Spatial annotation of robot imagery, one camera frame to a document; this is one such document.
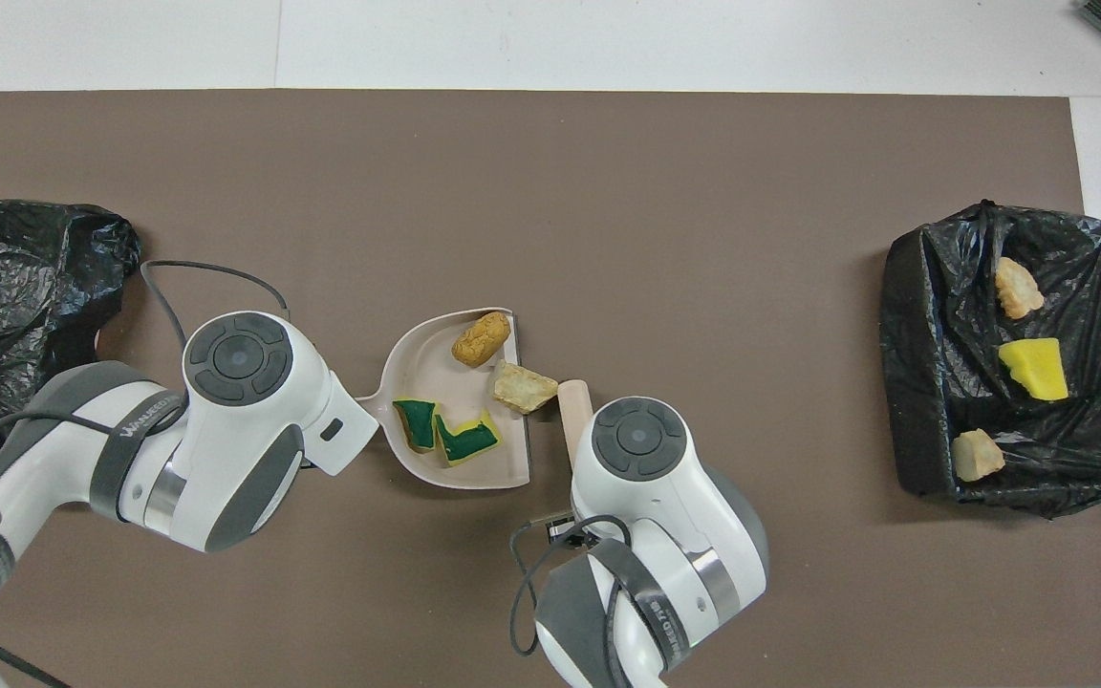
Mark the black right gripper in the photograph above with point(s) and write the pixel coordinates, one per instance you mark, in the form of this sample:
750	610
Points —
565	527

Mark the beige hand brush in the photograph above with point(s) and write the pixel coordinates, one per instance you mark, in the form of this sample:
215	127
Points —
574	411

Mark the L-shaped green yellow sponge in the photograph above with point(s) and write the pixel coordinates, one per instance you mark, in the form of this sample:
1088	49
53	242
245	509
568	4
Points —
469	441

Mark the pale beige sponge chunk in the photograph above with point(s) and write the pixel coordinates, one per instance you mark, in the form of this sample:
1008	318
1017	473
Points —
524	388

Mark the small green yellow sponge piece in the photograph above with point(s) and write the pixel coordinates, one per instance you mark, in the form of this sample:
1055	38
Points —
415	423

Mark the beige plastic dustpan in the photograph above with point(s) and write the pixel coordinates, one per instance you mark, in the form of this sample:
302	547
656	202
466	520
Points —
436	377

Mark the orange brown oval sponge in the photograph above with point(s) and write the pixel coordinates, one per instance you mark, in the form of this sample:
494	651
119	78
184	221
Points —
481	339

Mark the orange striped sponge chunk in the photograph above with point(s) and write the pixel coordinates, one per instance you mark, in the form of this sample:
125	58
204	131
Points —
978	456

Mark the plain yellow sponge piece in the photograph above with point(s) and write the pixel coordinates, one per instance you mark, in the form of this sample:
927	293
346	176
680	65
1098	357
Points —
1035	370

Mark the pale yellow bumpy sponge chunk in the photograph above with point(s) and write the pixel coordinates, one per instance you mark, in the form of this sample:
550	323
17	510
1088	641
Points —
1019	287

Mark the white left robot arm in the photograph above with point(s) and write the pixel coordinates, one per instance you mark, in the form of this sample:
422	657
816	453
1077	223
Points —
245	420

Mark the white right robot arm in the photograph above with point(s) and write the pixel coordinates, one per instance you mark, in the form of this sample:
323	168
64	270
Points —
646	497

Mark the brown table mat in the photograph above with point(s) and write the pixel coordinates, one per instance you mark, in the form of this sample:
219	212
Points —
703	191

